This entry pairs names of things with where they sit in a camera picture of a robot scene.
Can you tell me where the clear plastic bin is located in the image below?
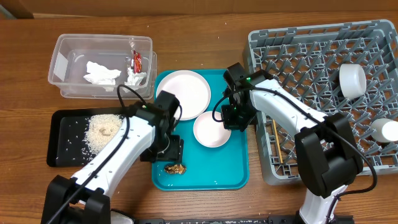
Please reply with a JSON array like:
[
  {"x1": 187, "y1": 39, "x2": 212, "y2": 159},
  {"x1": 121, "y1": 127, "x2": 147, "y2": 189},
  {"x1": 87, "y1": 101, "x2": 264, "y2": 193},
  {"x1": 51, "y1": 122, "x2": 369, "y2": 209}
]
[{"x1": 48, "y1": 34, "x2": 157, "y2": 100}]

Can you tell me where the white napkin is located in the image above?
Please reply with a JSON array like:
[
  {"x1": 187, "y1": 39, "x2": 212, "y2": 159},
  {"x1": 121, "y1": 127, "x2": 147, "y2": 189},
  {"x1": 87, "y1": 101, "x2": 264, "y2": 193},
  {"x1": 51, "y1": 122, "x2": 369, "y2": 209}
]
[
  {"x1": 124, "y1": 67, "x2": 147, "y2": 90},
  {"x1": 83, "y1": 61, "x2": 121, "y2": 85}
]

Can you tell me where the teal plastic tray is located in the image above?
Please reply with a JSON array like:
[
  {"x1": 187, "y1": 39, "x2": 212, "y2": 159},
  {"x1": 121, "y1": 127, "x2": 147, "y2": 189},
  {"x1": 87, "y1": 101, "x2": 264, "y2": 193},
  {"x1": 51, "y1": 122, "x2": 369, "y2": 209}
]
[{"x1": 151, "y1": 68, "x2": 250, "y2": 191}]

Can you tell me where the wooden chopstick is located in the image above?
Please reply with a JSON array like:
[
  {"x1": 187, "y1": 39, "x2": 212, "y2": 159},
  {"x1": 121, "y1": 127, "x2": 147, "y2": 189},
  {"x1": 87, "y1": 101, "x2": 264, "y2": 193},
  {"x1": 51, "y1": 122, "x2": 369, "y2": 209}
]
[{"x1": 272, "y1": 120, "x2": 284, "y2": 164}]

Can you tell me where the pink bowl with rice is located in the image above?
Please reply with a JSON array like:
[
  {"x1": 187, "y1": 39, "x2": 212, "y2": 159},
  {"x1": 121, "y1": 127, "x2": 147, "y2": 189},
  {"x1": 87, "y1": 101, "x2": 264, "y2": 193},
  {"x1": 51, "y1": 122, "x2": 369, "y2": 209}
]
[{"x1": 193, "y1": 111, "x2": 231, "y2": 148}]

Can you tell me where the black rail at table edge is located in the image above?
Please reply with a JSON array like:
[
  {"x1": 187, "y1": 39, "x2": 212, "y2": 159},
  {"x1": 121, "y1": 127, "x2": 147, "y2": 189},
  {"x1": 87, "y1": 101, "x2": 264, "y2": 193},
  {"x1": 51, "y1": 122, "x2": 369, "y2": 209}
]
[{"x1": 107, "y1": 208, "x2": 355, "y2": 224}]

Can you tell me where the grey dishwasher rack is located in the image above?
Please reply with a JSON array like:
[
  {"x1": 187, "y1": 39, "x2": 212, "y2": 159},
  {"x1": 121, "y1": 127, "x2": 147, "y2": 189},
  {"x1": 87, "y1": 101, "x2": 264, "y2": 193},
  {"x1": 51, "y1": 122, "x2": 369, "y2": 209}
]
[{"x1": 243, "y1": 19, "x2": 397, "y2": 175}]

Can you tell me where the brown food scrap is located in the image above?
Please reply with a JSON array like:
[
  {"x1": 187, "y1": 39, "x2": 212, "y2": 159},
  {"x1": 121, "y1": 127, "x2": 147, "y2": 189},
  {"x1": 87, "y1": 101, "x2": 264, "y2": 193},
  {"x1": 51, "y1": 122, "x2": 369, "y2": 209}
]
[{"x1": 164, "y1": 164, "x2": 187, "y2": 175}]

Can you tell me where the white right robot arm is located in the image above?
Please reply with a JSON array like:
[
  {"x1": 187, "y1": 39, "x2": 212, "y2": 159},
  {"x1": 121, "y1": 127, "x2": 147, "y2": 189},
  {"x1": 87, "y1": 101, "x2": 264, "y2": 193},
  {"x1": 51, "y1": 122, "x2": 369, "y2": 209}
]
[{"x1": 221, "y1": 63, "x2": 363, "y2": 223}]

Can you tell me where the black tray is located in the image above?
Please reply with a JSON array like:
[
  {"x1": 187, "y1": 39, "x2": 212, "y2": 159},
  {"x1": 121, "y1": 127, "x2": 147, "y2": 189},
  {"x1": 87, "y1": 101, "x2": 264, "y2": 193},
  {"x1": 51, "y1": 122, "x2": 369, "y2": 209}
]
[{"x1": 47, "y1": 108, "x2": 123, "y2": 167}]

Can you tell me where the large white plate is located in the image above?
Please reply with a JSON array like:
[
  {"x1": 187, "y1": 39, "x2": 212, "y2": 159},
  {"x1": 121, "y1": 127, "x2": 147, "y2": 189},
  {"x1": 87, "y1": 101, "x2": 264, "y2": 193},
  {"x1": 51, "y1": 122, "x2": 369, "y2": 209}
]
[{"x1": 156, "y1": 70, "x2": 211, "y2": 121}]

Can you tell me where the red snack wrapper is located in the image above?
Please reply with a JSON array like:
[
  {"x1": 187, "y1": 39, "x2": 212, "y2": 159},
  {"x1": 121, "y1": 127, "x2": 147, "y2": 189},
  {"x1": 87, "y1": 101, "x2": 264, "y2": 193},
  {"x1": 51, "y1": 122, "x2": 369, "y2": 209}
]
[{"x1": 132, "y1": 50, "x2": 142, "y2": 73}]

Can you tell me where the grey-green bowl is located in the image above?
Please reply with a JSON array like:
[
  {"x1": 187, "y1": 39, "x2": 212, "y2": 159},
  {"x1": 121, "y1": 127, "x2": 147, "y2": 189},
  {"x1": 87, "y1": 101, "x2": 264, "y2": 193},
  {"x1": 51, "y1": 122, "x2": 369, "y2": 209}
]
[{"x1": 339, "y1": 64, "x2": 366, "y2": 100}]

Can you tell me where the pile of white rice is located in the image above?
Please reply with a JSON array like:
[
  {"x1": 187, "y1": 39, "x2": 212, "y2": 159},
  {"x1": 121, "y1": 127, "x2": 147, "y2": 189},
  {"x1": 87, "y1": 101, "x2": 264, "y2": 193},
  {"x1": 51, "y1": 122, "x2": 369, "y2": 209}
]
[{"x1": 83, "y1": 114, "x2": 122, "y2": 154}]

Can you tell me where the small white cup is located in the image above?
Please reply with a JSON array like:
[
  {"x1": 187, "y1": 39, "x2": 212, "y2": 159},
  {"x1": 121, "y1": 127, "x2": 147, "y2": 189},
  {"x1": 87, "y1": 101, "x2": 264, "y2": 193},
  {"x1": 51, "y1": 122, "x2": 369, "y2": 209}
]
[{"x1": 371, "y1": 118, "x2": 398, "y2": 142}]

